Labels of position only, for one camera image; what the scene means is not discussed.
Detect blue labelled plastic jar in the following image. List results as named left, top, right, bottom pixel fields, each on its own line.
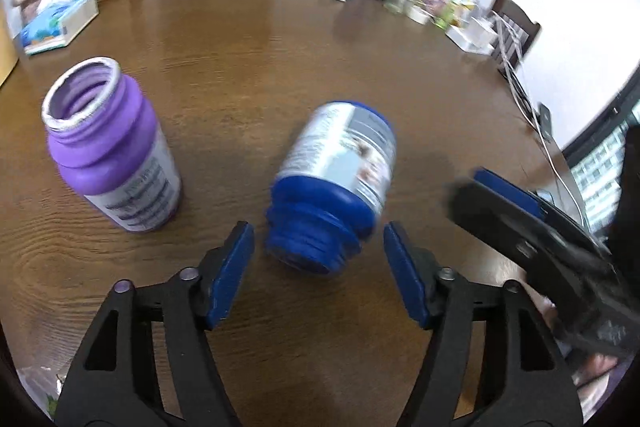
left=266, top=101, right=397, bottom=274

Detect black phone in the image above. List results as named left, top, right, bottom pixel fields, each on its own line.
left=536, top=102, right=553, bottom=143

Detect dark wooden chair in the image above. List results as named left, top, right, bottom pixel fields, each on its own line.
left=486, top=0, right=541, bottom=68

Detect white charger block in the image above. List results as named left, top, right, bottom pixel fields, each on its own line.
left=445, top=17, right=498, bottom=56

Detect colourful snack packages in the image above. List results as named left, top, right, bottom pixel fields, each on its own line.
left=416, top=0, right=477, bottom=30

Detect purple plastic jar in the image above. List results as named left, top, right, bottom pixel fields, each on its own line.
left=41, top=56, right=182, bottom=233

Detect yellow thermos jug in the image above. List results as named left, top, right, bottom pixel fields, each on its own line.
left=0, top=16, right=18, bottom=86

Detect blue tissue box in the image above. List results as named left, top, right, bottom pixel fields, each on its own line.
left=20, top=0, right=99, bottom=55

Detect white charging cable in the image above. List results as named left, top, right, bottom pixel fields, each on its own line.
left=491, top=10, right=591, bottom=228

